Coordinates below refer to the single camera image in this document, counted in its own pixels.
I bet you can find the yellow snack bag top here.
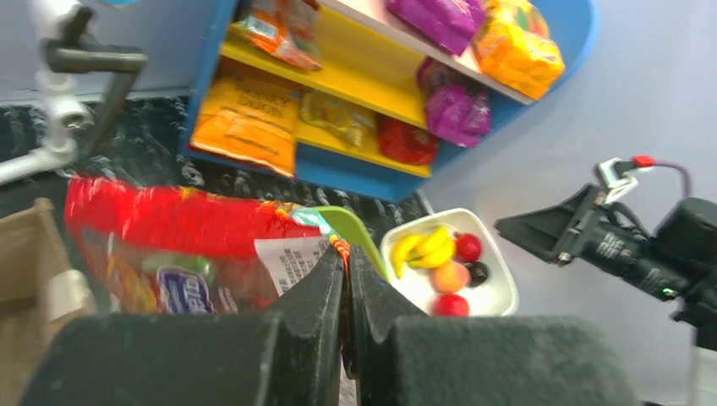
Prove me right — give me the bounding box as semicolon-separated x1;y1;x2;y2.
473;0;566;101

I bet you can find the blue wooden shelf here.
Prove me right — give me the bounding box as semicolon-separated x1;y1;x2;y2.
178;0;601;204

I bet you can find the orange striped snack bag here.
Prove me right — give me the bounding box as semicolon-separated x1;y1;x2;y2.
229;0;323;71

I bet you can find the red pomegranate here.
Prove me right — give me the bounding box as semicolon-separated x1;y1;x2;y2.
454;233;483;263

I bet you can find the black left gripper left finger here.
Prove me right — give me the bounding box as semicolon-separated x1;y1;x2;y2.
20;250;343;405

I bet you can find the purple snack bag lower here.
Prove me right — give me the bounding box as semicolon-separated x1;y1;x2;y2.
416;57;493;148

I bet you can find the red snack bag lower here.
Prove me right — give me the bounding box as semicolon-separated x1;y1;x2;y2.
378;117;440;166

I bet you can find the red candy bag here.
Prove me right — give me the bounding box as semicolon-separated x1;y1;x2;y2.
64;177;350;315

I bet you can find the red apple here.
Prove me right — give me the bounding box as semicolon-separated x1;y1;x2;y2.
431;294;471;317

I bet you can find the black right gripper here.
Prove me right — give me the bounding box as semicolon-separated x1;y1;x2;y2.
495;157;716;351

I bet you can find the dark purple fruit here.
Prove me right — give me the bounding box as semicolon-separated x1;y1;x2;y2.
466;261;490;288

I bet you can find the peach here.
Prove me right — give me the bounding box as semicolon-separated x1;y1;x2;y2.
430;261;471;294

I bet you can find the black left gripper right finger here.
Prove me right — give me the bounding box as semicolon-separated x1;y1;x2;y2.
348;248;638;405

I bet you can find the purple snack bag top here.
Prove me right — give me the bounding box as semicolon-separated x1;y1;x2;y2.
386;0;487;56

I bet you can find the orange honey dijon bag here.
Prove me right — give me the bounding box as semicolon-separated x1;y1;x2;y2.
189;57;303;178

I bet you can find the brown paper bag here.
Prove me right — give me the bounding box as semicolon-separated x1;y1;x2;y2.
1;198;96;405

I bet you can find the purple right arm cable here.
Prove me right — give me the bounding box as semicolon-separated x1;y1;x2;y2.
632;156;693;200

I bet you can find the white pipe camera stand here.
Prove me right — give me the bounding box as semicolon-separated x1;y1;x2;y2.
1;1;148;184

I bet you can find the white plastic tray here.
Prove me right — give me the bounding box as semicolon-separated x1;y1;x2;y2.
380;208;518;316

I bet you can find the yellow banana bunch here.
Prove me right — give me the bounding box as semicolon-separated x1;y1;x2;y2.
390;226;457;279

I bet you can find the purple snack bag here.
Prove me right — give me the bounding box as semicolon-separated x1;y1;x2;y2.
386;0;487;56
416;57;493;148

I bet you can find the gold snack bag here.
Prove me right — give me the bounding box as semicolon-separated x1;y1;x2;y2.
299;90;376;148

